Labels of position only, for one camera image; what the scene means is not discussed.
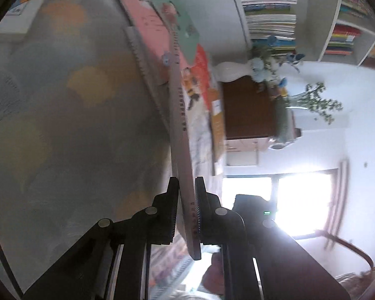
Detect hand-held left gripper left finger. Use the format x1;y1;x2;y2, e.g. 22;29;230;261
23;176;179;300

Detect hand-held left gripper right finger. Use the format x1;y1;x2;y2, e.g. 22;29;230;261
194;176;352;300

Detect thin book with pink spine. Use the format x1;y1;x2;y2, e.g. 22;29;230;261
167;26;204;261

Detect white book yellow-robed figure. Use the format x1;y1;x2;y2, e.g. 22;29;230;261
179;65;217;176

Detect pale teal book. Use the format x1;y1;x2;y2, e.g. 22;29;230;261
151;0;201;64

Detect large pink book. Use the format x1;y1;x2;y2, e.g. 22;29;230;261
106;0;183;122

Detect row of pale shelf books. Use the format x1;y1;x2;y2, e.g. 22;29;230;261
236;0;298;57

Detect row of colourful shelf books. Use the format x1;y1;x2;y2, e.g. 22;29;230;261
325;0;375;57

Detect bright window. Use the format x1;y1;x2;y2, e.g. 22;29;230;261
222;169;340;242

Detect glass vase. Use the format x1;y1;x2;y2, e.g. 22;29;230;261
274;100;298;145

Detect brown wooden cabinet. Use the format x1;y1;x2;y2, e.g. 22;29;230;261
221;74;303;142

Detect brown wooden chair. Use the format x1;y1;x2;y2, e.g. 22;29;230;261
323;159;375;276

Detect green plant sprigs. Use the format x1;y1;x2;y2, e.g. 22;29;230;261
284;82;344;126

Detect white vase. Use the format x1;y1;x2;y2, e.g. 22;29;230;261
215;61;254;82

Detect grey cloud-pattern table mat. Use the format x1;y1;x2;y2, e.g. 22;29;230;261
0;0;176;296

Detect white bookshelf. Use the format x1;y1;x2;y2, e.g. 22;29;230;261
156;0;375;73

